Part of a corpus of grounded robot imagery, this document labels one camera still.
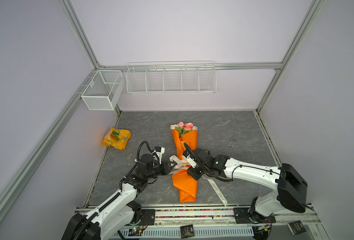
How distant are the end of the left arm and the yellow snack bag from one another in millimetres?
398

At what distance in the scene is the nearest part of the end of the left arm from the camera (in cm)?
61

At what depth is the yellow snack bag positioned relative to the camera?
988 mm
